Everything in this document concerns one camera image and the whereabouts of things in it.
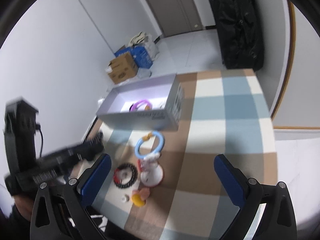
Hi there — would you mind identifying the black white patterned cloth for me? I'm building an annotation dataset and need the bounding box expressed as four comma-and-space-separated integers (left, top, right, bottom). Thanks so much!
90, 214, 108, 230

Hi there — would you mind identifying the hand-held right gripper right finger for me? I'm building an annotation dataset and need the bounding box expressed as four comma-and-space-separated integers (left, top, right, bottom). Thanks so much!
214, 154, 297, 240

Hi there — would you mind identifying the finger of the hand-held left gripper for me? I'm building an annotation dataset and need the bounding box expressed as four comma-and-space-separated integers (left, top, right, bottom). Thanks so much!
62, 131, 105, 162

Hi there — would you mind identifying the checked tablecloth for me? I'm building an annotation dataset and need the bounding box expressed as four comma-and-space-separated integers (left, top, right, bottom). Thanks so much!
82, 69, 278, 240

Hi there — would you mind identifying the blue cardboard box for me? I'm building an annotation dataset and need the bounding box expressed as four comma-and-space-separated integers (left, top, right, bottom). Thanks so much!
115, 44, 153, 69

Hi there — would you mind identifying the yellow small toy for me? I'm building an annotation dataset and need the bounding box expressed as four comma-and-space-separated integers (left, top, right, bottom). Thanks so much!
132, 194, 146, 207

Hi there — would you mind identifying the grey cardboard storage box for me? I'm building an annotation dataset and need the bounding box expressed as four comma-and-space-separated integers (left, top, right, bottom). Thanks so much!
96, 73, 186, 132

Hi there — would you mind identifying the black suitcase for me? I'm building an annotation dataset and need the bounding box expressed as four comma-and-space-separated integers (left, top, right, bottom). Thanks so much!
209, 0, 265, 71

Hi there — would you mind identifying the light blue ring bracelet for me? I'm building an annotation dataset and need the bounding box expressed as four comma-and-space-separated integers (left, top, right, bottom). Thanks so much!
135, 131, 165, 163

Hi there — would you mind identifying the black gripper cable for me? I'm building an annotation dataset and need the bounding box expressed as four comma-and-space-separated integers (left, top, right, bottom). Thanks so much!
34, 122, 44, 158

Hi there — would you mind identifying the brown cardboard box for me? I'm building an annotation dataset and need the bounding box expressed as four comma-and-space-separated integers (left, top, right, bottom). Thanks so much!
107, 52, 139, 85

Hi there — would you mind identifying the purple ring bracelet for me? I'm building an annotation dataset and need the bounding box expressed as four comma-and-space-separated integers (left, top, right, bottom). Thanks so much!
129, 99, 152, 112

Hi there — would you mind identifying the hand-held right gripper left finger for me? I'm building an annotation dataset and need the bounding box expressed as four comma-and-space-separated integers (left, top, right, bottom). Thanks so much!
30, 153, 112, 240

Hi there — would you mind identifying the white bell-shaped figurine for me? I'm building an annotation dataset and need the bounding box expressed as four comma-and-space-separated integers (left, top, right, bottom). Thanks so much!
138, 160, 164, 187

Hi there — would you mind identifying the white stuffed bag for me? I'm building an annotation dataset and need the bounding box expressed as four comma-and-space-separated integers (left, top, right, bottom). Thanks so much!
129, 31, 160, 60

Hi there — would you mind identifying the person's left forearm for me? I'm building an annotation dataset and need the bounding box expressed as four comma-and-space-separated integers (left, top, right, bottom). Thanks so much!
14, 195, 38, 220

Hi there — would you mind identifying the grey room door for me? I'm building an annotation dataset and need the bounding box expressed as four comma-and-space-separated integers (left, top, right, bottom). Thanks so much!
135, 0, 217, 38

